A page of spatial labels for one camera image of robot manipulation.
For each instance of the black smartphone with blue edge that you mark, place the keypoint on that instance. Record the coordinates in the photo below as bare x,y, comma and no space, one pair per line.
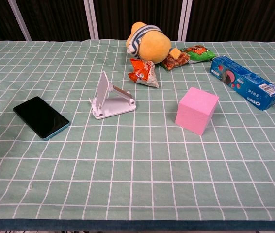
40,116

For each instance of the white folding phone stand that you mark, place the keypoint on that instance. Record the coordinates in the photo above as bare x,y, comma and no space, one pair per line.
113,106

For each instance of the orange snack bag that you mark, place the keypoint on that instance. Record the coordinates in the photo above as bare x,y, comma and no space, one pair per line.
142,72

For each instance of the green checked tablecloth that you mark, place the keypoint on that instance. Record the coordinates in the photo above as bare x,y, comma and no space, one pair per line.
137,170

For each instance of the pink foam cube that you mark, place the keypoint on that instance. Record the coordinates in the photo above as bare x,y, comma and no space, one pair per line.
195,109

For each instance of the yellow plush toy striped scarf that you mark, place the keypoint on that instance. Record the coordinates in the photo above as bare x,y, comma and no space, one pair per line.
154,48

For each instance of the green snack bag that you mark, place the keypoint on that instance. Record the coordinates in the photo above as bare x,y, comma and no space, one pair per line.
198,54

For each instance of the blue Oreo cookie box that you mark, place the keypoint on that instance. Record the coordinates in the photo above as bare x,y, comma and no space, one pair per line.
246,81

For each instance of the dark pleated curtain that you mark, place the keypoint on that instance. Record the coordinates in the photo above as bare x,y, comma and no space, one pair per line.
59,19

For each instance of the white frame post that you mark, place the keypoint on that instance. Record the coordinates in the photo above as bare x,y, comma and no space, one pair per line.
184,19
91,19
19,19

